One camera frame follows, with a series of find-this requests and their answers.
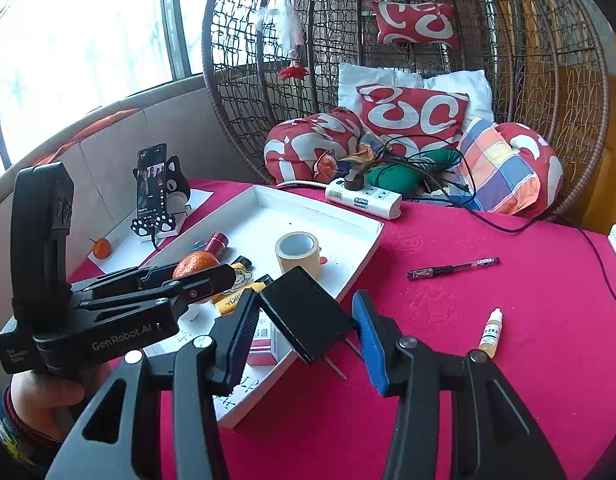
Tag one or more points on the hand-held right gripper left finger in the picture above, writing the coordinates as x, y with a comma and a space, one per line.
240, 330

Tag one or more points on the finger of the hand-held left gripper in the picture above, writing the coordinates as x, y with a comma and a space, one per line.
153, 274
213, 280

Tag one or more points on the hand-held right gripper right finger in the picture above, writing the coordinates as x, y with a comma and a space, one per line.
370, 340

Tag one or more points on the orange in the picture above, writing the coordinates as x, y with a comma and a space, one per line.
102, 249
195, 262

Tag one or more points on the orange lighter with black top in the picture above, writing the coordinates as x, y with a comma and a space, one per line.
233, 301

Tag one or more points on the black charger plug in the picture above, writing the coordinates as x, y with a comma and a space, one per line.
303, 310

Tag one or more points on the white tray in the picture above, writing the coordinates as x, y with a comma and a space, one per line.
268, 215

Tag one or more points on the person's left hand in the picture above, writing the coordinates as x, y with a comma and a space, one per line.
38, 395

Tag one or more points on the red and white box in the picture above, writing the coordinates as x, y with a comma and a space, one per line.
262, 340

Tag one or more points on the red lighter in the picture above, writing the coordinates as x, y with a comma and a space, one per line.
219, 246

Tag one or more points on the brown tape roll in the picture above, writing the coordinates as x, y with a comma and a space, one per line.
298, 265

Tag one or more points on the smartphone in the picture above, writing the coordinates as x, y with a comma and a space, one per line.
150, 185

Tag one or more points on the black cat phone stand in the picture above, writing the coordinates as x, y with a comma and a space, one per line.
178, 185

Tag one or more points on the black pen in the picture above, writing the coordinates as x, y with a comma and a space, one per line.
452, 269

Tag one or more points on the small dropper bottle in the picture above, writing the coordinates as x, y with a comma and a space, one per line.
490, 340

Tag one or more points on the white power strip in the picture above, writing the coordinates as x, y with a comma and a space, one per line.
372, 202

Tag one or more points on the round red white cushion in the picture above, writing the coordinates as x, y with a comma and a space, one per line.
298, 145

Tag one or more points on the green cloth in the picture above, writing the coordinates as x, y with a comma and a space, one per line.
387, 180

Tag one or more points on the brown power plug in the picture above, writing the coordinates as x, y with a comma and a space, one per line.
353, 180

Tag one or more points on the patterned cloth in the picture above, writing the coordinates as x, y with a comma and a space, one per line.
333, 162

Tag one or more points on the window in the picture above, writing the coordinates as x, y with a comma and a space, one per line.
63, 60

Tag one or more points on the plaid cushion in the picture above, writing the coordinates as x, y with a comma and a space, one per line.
497, 170

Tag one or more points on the wicker hanging chair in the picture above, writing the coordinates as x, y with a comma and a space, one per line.
248, 60

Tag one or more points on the square red white cushion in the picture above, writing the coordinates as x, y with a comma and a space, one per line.
412, 115

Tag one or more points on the red white patterned cushions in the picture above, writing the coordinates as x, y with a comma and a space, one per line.
368, 77

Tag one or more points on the hanging feather ornament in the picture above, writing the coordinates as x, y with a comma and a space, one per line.
288, 15

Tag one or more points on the small red white pillow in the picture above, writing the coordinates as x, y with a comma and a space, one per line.
412, 22

